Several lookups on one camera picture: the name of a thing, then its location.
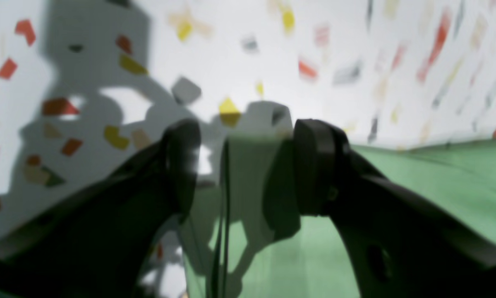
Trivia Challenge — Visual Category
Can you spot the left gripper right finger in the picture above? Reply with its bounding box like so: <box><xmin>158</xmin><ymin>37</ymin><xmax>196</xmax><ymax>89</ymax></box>
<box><xmin>293</xmin><ymin>119</ymin><xmax>496</xmax><ymax>298</ymax></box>

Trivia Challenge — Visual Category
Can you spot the light green T-shirt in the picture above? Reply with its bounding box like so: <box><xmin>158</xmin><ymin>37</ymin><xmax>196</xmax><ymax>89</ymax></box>
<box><xmin>182</xmin><ymin>134</ymin><xmax>496</xmax><ymax>298</ymax></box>

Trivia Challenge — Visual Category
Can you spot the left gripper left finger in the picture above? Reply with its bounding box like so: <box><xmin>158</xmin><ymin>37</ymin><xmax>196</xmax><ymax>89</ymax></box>
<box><xmin>0</xmin><ymin>119</ymin><xmax>201</xmax><ymax>298</ymax></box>

